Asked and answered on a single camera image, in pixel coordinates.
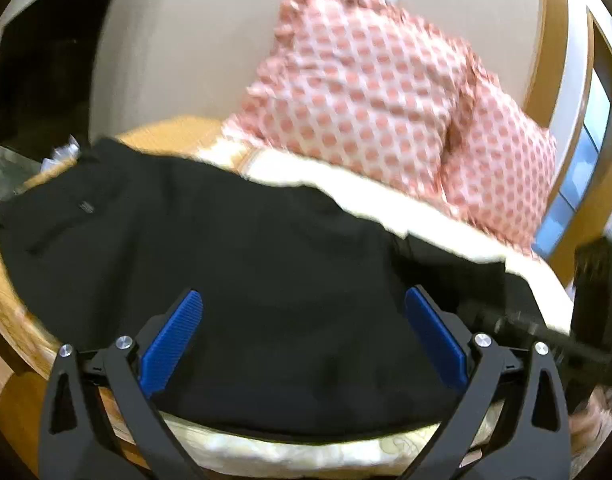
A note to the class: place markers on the clear plastic wrapper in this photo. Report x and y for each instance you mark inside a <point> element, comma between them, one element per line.
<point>62,154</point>

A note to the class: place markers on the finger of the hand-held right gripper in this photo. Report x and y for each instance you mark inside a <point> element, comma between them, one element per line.
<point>523,327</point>

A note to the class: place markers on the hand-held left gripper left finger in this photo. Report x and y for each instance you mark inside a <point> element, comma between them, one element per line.
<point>172,344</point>

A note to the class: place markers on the small pink dotted pillow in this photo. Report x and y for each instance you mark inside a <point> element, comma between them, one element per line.
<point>500,175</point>

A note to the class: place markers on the black pants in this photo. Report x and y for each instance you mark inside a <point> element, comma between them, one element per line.
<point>246,270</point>

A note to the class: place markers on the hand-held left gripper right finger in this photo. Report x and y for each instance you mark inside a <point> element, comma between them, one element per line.
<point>435,345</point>

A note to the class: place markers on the wooden door frame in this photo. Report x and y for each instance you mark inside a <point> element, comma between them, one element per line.
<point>560,35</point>

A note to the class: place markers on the glass door panel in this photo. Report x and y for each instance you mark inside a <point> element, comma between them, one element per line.
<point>578,160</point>

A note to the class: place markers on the large pink dotted pillow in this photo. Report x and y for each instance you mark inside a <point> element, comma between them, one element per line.
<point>356,85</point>

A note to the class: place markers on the cream printed bed sheet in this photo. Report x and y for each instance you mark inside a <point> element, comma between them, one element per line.
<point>306,452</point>

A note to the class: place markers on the person's right hand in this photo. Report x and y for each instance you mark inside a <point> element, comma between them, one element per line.
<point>591,422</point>

